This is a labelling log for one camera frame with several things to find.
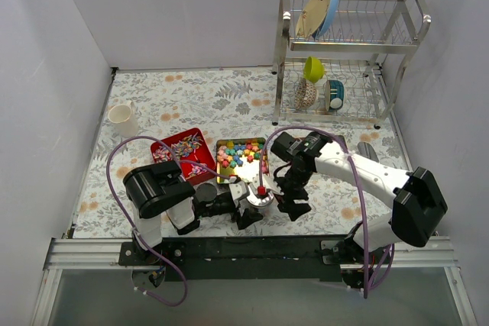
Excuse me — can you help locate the green tin of star candies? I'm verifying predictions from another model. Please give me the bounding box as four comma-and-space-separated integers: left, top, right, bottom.
215, 137, 269, 184

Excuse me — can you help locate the aluminium frame rail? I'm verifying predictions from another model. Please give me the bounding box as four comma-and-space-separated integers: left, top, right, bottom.
44, 237, 134, 270

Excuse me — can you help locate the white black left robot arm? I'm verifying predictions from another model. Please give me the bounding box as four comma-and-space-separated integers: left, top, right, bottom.
123, 161, 264, 265

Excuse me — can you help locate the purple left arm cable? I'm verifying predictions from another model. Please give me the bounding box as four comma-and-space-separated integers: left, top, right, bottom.
105, 135, 238, 307

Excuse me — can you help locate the white cup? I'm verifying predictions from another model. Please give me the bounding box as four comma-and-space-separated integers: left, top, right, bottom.
108, 101, 139, 138

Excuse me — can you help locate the metal scoop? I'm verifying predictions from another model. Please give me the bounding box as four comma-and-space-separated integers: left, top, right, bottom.
357, 141, 379, 163

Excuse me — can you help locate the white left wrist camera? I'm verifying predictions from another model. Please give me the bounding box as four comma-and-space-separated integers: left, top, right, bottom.
228, 176, 250, 203

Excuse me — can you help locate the green bowl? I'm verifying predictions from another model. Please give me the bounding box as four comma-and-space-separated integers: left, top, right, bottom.
303, 56, 325, 83

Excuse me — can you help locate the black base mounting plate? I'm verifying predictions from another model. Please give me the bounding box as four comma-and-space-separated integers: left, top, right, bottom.
118, 235, 390, 286

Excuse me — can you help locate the red tin of swirl lollipops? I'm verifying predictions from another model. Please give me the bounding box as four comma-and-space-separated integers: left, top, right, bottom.
163, 127, 216, 186

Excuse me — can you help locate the cream plate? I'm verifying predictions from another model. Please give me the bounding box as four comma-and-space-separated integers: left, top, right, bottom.
295, 0, 330, 39

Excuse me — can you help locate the glass jar lid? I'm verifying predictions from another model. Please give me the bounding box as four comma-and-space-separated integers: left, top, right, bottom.
246, 191, 274, 210

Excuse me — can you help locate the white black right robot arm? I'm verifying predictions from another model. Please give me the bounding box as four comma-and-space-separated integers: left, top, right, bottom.
270, 131, 448, 263

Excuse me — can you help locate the teal white bowl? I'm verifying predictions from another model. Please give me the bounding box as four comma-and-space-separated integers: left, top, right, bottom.
324, 79, 345, 111

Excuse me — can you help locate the steel dish rack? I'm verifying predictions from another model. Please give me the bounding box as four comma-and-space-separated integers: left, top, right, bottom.
272, 0, 432, 128

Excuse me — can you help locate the patterned brown bowl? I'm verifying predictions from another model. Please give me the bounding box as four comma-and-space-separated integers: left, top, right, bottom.
294, 78, 318, 110

